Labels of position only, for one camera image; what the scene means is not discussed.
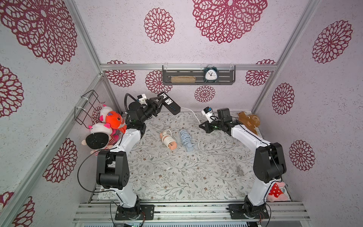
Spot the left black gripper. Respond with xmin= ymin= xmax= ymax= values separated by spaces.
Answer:
xmin=140 ymin=96 xmax=164 ymax=124

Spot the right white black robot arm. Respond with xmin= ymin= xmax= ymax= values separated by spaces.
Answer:
xmin=199 ymin=107 xmax=286 ymax=207

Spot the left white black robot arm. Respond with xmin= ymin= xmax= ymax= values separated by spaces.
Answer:
xmin=96 ymin=93 xmax=164 ymax=209

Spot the light blue power strip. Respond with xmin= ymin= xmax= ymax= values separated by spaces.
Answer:
xmin=179 ymin=129 xmax=194 ymax=152

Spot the tan pouch on shelf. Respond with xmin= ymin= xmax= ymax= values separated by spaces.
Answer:
xmin=171 ymin=76 xmax=196 ymax=83

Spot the brown teddy bear plush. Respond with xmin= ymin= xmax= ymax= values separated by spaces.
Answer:
xmin=238 ymin=112 xmax=261 ymax=135

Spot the orange fish plush toy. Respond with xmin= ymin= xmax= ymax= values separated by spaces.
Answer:
xmin=99 ymin=105 xmax=127 ymax=133

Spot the floral table mat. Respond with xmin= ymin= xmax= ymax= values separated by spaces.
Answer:
xmin=127 ymin=111 xmax=255 ymax=201

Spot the teal alarm clock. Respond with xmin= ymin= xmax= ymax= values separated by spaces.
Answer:
xmin=203 ymin=67 xmax=219 ymax=83

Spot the black faced striped plush doll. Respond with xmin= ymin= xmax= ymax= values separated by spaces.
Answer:
xmin=81 ymin=123 xmax=119 ymax=156

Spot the pink plush red dotted dress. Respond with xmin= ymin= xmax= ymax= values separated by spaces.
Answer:
xmin=267 ymin=182 xmax=290 ymax=202

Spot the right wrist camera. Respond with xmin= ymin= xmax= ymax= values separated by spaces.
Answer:
xmin=201 ymin=107 xmax=215 ymax=123

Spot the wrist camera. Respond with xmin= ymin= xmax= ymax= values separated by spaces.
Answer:
xmin=138 ymin=94 xmax=147 ymax=105
xmin=201 ymin=107 xmax=215 ymax=123

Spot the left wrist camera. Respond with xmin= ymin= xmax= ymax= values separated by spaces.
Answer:
xmin=138 ymin=94 xmax=147 ymax=105

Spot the grey wall shelf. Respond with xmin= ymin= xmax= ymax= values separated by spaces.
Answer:
xmin=162 ymin=65 xmax=236 ymax=85

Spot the pink power strip white cord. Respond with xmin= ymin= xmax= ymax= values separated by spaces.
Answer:
xmin=159 ymin=129 xmax=178 ymax=150

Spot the black wire wall basket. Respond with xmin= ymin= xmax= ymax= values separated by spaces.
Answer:
xmin=73 ymin=89 xmax=104 ymax=129

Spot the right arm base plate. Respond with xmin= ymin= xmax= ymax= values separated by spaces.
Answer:
xmin=227 ymin=203 xmax=270 ymax=219

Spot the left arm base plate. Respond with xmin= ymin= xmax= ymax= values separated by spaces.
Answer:
xmin=115 ymin=205 xmax=155 ymax=221

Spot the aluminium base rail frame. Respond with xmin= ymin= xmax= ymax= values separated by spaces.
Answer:
xmin=71 ymin=201 xmax=312 ymax=227

